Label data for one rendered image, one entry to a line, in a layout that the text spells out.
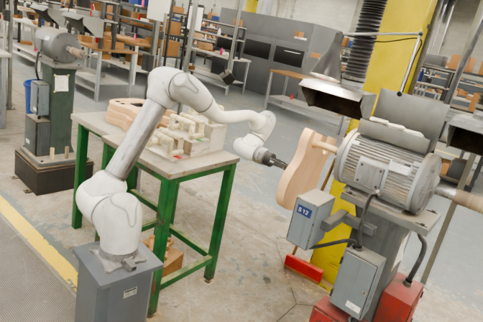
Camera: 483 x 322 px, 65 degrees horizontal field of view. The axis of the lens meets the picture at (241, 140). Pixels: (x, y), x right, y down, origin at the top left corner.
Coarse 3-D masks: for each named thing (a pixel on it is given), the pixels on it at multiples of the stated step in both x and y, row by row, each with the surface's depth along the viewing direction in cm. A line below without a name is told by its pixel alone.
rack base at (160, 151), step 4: (152, 144) 223; (156, 144) 225; (164, 144) 227; (144, 148) 217; (148, 148) 216; (152, 148) 218; (156, 148) 219; (160, 148) 220; (164, 148) 221; (172, 148) 224; (152, 152) 214; (156, 152) 212; (160, 152) 214; (164, 152) 215; (160, 156) 210; (164, 156) 209; (172, 156) 212; (180, 156) 214; (184, 156) 215; (188, 156) 217; (168, 160) 207; (172, 160) 207; (176, 160) 209
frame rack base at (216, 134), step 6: (204, 120) 237; (186, 126) 238; (198, 126) 232; (204, 126) 230; (210, 126) 227; (216, 126) 229; (222, 126) 234; (204, 132) 230; (210, 132) 227; (216, 132) 231; (222, 132) 236; (210, 138) 228; (216, 138) 233; (222, 138) 238; (210, 144) 230; (216, 144) 235; (222, 144) 240; (210, 150) 232; (216, 150) 237
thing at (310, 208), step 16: (320, 192) 156; (304, 208) 146; (320, 208) 145; (304, 224) 147; (320, 224) 151; (288, 240) 153; (304, 240) 148; (320, 240) 157; (336, 240) 157; (352, 240) 155
